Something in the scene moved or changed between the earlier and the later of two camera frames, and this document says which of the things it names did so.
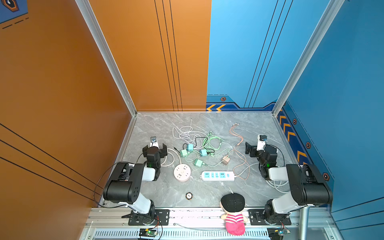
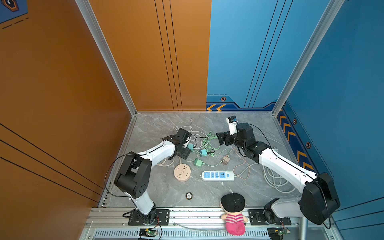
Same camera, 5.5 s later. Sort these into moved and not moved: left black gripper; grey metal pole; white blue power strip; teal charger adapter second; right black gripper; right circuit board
Moved: right black gripper; left black gripper
Not moved: white blue power strip; right circuit board; grey metal pole; teal charger adapter second
